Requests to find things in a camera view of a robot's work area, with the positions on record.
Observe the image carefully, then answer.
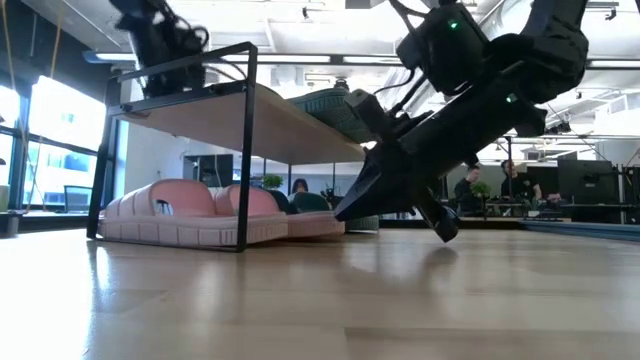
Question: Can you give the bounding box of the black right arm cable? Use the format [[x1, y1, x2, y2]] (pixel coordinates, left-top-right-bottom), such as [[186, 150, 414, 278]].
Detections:
[[373, 0, 426, 119]]

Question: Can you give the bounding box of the pink rubber slide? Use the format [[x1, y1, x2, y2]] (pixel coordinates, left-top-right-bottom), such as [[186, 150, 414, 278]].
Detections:
[[214, 183, 346, 239], [97, 178, 290, 249]]

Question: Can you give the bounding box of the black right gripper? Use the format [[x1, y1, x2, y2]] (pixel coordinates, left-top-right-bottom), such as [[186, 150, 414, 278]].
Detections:
[[333, 79, 549, 244]]

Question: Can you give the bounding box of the long linear ceiling light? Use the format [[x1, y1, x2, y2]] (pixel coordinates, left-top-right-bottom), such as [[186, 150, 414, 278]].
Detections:
[[83, 49, 640, 70]]

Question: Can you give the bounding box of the wooden shelf black metal frame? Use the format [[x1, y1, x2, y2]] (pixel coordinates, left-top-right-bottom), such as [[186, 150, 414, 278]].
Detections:
[[85, 41, 366, 254]]

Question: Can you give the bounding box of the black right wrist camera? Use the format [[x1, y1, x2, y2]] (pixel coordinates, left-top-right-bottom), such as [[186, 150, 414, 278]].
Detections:
[[344, 88, 392, 142]]

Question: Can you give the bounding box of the dark office partition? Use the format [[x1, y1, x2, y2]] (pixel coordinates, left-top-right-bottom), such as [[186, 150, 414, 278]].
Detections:
[[527, 158, 640, 225]]

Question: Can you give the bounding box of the black aluminium table frame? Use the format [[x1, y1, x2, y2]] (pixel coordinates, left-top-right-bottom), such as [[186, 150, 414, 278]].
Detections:
[[0, 209, 640, 242]]

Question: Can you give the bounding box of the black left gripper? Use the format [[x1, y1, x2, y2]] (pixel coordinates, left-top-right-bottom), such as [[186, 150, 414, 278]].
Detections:
[[142, 49, 209, 100]]

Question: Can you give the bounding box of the teal rubber slide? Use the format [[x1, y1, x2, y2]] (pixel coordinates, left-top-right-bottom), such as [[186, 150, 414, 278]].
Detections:
[[288, 87, 376, 144]]

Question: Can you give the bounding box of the black computer monitor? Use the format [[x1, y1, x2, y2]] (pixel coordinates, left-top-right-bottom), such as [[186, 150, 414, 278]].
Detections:
[[182, 153, 235, 189]]

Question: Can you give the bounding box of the thin black workstation frame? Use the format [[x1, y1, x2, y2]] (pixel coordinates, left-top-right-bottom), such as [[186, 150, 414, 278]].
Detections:
[[479, 132, 516, 166]]

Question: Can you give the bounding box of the dark screen light frame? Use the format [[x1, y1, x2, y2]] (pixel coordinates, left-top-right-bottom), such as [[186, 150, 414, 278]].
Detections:
[[63, 184, 94, 214]]

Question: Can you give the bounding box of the large office window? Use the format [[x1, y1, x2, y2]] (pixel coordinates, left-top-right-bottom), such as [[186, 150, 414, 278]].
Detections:
[[0, 74, 109, 211]]

